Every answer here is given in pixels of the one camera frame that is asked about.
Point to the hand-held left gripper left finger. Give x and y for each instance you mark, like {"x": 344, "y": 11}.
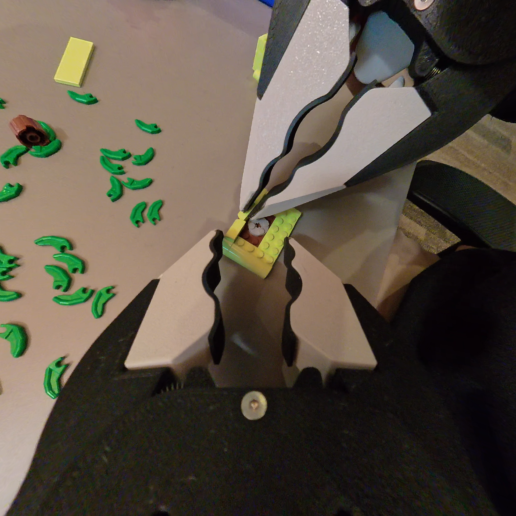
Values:
{"x": 169, "y": 322}

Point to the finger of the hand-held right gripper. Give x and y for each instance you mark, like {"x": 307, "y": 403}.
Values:
{"x": 375, "y": 129}
{"x": 298, "y": 60}

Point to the grey round plate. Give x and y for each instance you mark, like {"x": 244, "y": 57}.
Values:
{"x": 258, "y": 225}

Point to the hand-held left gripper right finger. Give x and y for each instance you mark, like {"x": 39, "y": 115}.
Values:
{"x": 332, "y": 326}

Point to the scattered green leaf pieces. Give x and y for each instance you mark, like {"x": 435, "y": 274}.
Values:
{"x": 17, "y": 340}

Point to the small lime curved brick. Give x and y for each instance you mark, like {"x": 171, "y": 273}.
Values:
{"x": 229, "y": 238}

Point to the person's dark clothing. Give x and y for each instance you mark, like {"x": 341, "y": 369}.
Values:
{"x": 463, "y": 322}

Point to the black office chair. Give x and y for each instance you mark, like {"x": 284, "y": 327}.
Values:
{"x": 463, "y": 197}

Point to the long lime curved brick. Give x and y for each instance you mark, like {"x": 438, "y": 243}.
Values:
{"x": 254, "y": 262}

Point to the brown round brick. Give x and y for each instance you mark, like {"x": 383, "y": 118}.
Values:
{"x": 30, "y": 133}

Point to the lime two-by-four studded plate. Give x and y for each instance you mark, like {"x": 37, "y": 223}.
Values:
{"x": 282, "y": 234}

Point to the grey patterned fabric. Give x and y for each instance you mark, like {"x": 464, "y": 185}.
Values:
{"x": 423, "y": 229}

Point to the large lime brick assembly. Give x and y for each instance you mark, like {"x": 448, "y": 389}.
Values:
{"x": 260, "y": 56}

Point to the large lime smooth tile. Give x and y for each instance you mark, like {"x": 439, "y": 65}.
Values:
{"x": 74, "y": 62}

